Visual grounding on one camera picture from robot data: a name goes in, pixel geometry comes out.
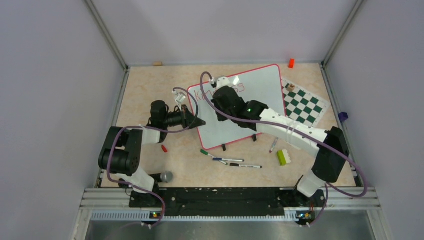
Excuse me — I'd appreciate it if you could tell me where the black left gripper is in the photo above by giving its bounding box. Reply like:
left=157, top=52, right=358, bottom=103
left=163, top=104, right=205, bottom=131

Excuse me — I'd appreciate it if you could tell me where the red marker cap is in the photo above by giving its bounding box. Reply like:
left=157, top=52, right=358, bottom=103
left=161, top=145, right=168, bottom=153

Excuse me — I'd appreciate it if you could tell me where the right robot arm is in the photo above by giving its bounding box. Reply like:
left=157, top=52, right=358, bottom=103
left=209, top=84, right=350, bottom=206

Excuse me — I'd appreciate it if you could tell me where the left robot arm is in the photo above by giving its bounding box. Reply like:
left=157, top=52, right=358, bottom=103
left=98, top=100, right=206, bottom=207

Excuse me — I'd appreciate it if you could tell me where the green-capped marker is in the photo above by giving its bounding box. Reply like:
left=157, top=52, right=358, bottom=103
left=200, top=149, right=229, bottom=166

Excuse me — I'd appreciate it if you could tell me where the blue-capped marker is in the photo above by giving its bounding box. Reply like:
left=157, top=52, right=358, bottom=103
left=212, top=157, right=245, bottom=162

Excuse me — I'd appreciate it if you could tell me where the black-capped marker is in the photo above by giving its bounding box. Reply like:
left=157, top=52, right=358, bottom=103
left=229, top=163, right=262, bottom=169

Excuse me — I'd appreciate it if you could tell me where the black microphone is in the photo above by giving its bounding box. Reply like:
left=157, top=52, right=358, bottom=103
left=148, top=171, right=174, bottom=185

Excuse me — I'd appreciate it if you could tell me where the purple-capped marker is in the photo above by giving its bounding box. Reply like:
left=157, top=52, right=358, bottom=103
left=268, top=137, right=279, bottom=153

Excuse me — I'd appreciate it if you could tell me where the wooden chess piece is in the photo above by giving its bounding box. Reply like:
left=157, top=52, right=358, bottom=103
left=286, top=84, right=296, bottom=93

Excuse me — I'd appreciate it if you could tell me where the cork piece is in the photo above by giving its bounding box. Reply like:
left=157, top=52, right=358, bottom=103
left=152, top=61, right=163, bottom=67

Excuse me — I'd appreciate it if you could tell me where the orange block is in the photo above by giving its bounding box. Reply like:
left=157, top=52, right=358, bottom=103
left=288, top=58, right=296, bottom=69

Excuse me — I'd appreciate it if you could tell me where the green white chessboard mat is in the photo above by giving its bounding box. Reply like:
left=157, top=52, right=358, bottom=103
left=281, top=78, right=331, bottom=127

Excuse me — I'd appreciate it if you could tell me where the lime green toy brick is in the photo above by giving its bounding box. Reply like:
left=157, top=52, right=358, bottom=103
left=276, top=149, right=292, bottom=167

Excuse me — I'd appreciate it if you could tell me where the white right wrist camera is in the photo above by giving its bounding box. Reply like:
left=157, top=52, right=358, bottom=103
left=209, top=76, right=233, bottom=90

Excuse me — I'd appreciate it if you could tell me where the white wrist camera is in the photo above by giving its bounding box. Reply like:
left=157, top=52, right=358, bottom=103
left=209, top=76, right=233, bottom=90
left=172, top=90, right=187, bottom=108

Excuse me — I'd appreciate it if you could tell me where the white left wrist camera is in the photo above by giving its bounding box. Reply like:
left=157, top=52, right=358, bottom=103
left=172, top=90, right=187, bottom=108

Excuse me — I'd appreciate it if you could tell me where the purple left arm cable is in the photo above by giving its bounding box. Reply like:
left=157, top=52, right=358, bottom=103
left=105, top=87, right=200, bottom=229

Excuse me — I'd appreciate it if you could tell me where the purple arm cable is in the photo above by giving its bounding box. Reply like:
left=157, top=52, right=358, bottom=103
left=105, top=87, right=200, bottom=229
left=199, top=71, right=369, bottom=229

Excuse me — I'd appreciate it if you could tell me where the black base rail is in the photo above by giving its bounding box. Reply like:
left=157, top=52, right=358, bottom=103
left=129, top=187, right=325, bottom=217

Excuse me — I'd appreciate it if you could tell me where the purple object at wall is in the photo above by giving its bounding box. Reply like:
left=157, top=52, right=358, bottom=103
left=338, top=112, right=349, bottom=123

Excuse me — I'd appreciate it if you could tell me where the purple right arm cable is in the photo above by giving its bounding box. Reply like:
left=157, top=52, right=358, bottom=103
left=199, top=71, right=369, bottom=229

